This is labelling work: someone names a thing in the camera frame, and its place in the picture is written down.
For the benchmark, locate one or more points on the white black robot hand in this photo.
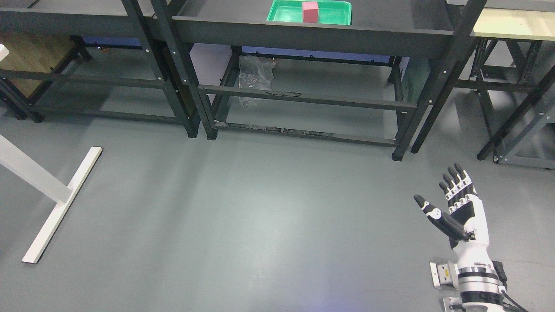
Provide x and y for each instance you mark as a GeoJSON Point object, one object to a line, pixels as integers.
{"type": "Point", "coordinates": [464, 223]}

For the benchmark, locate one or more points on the pink foam block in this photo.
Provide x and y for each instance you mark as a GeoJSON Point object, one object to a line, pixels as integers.
{"type": "Point", "coordinates": [310, 11]}

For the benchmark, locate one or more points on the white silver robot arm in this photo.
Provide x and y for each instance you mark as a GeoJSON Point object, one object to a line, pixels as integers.
{"type": "Point", "coordinates": [479, 289]}

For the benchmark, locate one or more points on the dark metal center shelf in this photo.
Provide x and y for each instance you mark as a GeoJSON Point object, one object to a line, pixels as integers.
{"type": "Point", "coordinates": [426, 45]}

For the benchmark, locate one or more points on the dark metal shelf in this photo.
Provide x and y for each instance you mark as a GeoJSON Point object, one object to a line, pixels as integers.
{"type": "Point", "coordinates": [426, 45]}
{"type": "Point", "coordinates": [121, 69]}

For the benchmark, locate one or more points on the green plastic tray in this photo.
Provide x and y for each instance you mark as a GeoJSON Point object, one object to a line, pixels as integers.
{"type": "Point", "coordinates": [330, 11]}

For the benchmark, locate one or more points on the dark metal left shelf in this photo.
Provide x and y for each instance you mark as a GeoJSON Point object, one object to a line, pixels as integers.
{"type": "Point", "coordinates": [121, 69]}

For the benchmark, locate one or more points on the dark metal right rack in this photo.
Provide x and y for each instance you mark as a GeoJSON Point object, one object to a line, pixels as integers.
{"type": "Point", "coordinates": [524, 28]}

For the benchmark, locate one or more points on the clear plastic bag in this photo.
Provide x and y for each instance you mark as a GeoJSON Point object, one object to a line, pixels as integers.
{"type": "Point", "coordinates": [256, 72]}

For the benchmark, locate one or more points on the white table leg base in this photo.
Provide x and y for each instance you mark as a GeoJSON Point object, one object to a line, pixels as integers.
{"type": "Point", "coordinates": [12, 158]}

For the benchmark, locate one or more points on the wooden board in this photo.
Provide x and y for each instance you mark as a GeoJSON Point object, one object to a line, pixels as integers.
{"type": "Point", "coordinates": [35, 52]}

